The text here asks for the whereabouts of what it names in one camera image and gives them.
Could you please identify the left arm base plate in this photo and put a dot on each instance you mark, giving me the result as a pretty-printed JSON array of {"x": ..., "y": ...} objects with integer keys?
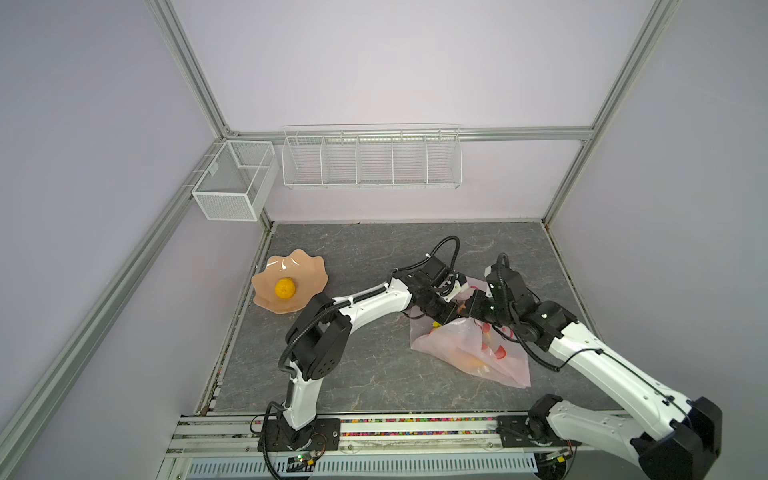
[{"x": 300, "y": 435}]

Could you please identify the pink wavy fruit plate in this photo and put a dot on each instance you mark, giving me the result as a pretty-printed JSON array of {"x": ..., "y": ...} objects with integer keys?
[{"x": 308, "y": 272}]

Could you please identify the small white mesh basket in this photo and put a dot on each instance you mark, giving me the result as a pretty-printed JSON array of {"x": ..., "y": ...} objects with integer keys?
[{"x": 237, "y": 181}]

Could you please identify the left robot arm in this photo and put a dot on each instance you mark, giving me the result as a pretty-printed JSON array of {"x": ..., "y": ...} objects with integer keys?
[{"x": 317, "y": 340}]

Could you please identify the long white wire basket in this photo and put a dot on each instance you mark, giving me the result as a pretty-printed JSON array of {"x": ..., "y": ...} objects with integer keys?
[{"x": 387, "y": 157}]

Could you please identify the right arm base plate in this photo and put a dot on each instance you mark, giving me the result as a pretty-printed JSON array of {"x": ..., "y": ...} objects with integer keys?
[{"x": 517, "y": 431}]

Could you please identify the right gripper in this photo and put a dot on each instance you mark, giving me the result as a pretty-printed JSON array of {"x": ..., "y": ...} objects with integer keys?
[{"x": 476, "y": 297}]

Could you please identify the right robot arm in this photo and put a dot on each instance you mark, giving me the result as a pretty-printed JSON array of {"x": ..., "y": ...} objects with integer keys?
[{"x": 665, "y": 434}]

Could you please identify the pink plastic bag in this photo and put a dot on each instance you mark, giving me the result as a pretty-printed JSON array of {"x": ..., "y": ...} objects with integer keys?
[{"x": 473, "y": 347}]

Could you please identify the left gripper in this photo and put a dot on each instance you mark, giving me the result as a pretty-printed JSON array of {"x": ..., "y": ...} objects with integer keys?
[{"x": 444, "y": 318}]

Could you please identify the aluminium mounting rail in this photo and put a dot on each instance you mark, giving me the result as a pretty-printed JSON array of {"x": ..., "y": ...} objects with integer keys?
[{"x": 374, "y": 446}]

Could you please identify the yellow lemon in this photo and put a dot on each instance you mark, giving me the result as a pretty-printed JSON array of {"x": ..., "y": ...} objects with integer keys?
[{"x": 285, "y": 288}]

